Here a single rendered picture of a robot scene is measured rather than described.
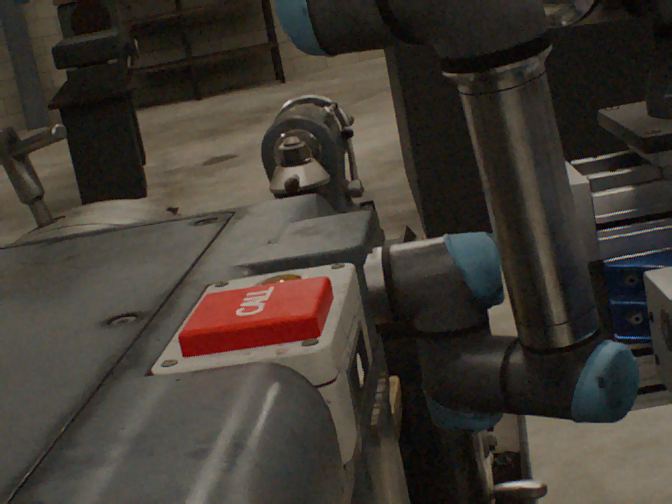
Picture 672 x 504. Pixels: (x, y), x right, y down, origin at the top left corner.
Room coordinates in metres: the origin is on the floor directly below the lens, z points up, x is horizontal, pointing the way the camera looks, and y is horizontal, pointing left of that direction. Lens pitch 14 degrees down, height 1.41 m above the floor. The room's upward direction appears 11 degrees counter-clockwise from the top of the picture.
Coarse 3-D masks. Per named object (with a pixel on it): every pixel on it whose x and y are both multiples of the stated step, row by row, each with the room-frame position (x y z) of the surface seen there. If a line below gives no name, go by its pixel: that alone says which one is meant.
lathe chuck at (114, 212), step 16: (80, 208) 1.04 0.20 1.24; (96, 208) 1.02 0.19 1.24; (112, 208) 1.02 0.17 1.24; (128, 208) 1.01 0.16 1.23; (144, 208) 1.02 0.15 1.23; (160, 208) 1.02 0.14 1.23; (176, 208) 1.03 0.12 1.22; (64, 224) 0.98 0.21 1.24; (80, 224) 0.97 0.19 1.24; (112, 224) 0.96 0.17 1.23; (16, 240) 1.01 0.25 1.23
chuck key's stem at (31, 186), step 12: (0, 132) 1.01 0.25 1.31; (12, 132) 1.01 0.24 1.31; (0, 144) 1.01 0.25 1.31; (0, 156) 1.01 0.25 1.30; (24, 156) 1.01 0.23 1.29; (12, 168) 1.01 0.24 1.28; (24, 168) 1.01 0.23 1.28; (12, 180) 1.01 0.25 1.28; (24, 180) 1.01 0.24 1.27; (36, 180) 1.01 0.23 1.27; (24, 192) 1.01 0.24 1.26; (36, 192) 1.01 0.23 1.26; (36, 204) 1.01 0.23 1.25; (36, 216) 1.01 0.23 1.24; (48, 216) 1.01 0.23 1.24
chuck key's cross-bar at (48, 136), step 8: (48, 128) 0.95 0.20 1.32; (56, 128) 0.94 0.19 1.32; (64, 128) 0.94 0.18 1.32; (32, 136) 0.97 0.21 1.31; (40, 136) 0.96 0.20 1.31; (48, 136) 0.94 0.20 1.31; (56, 136) 0.94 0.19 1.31; (64, 136) 0.94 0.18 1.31; (16, 144) 1.00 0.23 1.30; (24, 144) 0.98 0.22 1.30; (32, 144) 0.97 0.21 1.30; (40, 144) 0.96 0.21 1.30; (48, 144) 0.95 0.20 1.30; (16, 152) 1.00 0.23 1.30; (24, 152) 0.99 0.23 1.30
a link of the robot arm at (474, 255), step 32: (384, 256) 1.18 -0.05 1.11; (416, 256) 1.17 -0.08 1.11; (448, 256) 1.16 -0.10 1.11; (480, 256) 1.15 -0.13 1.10; (416, 288) 1.15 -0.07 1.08; (448, 288) 1.15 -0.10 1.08; (480, 288) 1.15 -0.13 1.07; (416, 320) 1.17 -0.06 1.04; (448, 320) 1.15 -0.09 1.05; (480, 320) 1.16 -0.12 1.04
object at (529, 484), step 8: (520, 480) 1.49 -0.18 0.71; (528, 480) 1.49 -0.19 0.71; (536, 480) 1.49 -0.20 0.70; (496, 488) 1.49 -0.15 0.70; (504, 488) 1.48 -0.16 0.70; (512, 488) 1.48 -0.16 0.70; (520, 488) 1.48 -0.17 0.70; (528, 488) 1.48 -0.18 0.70; (536, 488) 1.48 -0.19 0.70; (544, 488) 1.48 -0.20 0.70; (496, 496) 1.48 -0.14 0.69; (504, 496) 1.48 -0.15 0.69; (512, 496) 1.48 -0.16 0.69; (520, 496) 1.48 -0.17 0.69; (528, 496) 1.48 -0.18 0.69; (536, 496) 1.48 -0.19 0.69
